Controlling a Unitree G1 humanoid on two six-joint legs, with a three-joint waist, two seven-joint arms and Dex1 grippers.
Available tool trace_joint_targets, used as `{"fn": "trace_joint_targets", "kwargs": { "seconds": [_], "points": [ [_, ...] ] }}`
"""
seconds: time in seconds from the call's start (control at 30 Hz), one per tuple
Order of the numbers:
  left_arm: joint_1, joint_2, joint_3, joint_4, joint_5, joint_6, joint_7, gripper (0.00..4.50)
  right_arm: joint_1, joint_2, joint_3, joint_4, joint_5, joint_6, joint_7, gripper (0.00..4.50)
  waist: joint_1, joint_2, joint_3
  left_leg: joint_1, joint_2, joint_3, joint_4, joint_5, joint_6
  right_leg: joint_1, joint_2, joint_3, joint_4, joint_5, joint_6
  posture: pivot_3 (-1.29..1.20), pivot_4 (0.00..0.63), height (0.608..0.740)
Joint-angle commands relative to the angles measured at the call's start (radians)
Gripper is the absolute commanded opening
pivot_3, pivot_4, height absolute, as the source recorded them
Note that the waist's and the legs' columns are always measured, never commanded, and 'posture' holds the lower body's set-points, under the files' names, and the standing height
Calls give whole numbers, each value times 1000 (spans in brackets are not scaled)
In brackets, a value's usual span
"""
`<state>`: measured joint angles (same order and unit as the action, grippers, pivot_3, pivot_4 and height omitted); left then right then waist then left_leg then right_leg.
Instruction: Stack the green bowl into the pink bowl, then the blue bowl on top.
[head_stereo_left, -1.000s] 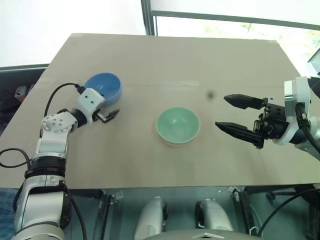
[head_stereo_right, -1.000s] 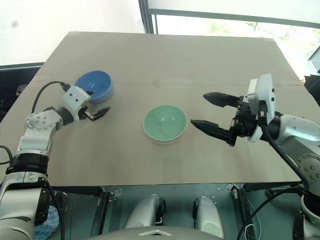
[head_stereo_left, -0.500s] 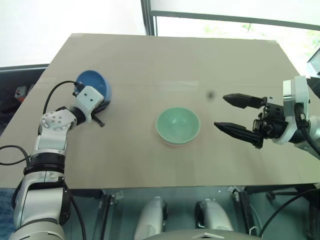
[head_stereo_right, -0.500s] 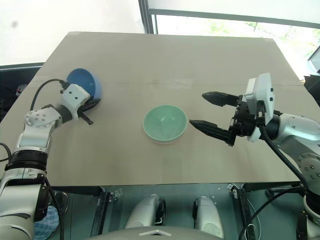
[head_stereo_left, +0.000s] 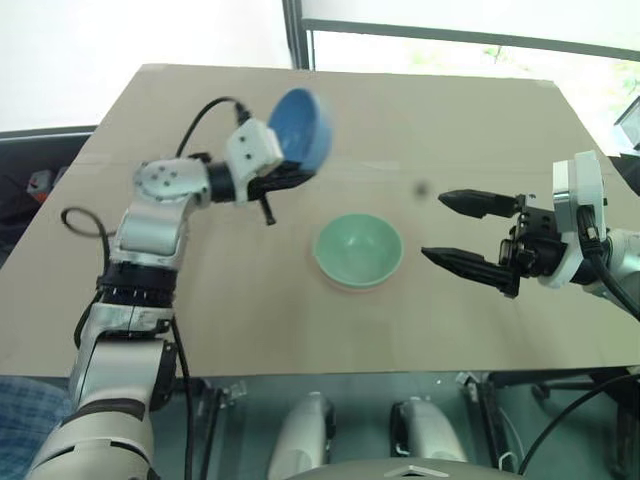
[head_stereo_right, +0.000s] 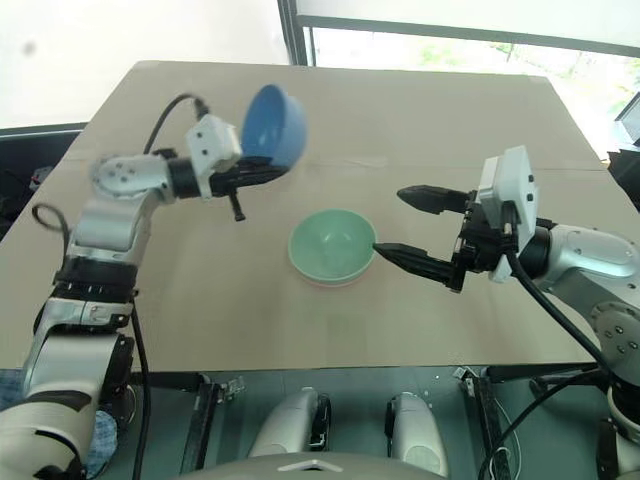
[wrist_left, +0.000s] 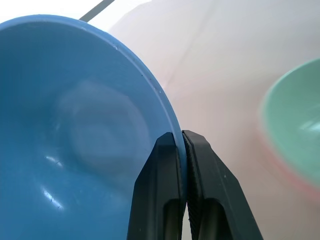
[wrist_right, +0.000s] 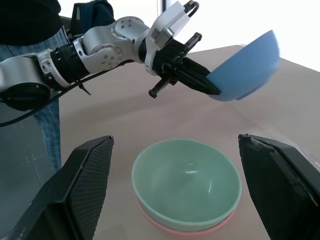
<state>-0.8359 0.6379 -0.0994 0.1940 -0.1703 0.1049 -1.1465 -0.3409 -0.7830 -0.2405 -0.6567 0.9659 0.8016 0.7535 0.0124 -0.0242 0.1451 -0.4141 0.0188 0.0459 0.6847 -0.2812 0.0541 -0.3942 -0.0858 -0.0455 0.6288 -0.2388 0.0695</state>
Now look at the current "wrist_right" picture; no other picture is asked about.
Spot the black camera cable loop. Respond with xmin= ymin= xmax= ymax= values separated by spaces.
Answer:
xmin=183 ymin=0 xmax=201 ymax=19

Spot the black zip tie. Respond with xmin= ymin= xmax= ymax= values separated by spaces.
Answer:
xmin=74 ymin=79 xmax=92 ymax=96

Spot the green bowl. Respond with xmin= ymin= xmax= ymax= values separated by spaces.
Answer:
xmin=131 ymin=138 xmax=243 ymax=232

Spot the person in black top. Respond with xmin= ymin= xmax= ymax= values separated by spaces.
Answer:
xmin=0 ymin=0 xmax=72 ymax=174

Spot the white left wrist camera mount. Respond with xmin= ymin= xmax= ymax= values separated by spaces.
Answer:
xmin=144 ymin=0 xmax=193 ymax=76

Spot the blue bowl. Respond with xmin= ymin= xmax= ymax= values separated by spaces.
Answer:
xmin=205 ymin=29 xmax=281 ymax=102

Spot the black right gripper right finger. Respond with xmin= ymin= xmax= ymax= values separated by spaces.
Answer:
xmin=238 ymin=133 xmax=320 ymax=240

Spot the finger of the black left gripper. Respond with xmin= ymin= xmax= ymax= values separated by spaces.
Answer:
xmin=174 ymin=65 xmax=222 ymax=96
xmin=184 ymin=58 xmax=211 ymax=79

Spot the dark blue backpack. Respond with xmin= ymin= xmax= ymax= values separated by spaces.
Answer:
xmin=70 ymin=0 xmax=116 ymax=39

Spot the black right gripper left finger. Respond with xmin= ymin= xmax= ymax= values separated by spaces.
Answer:
xmin=0 ymin=135 xmax=115 ymax=240

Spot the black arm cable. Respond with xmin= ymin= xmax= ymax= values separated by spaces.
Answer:
xmin=0 ymin=58 xmax=137 ymax=128

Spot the pink bowl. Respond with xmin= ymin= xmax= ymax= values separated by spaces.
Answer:
xmin=134 ymin=196 xmax=241 ymax=237

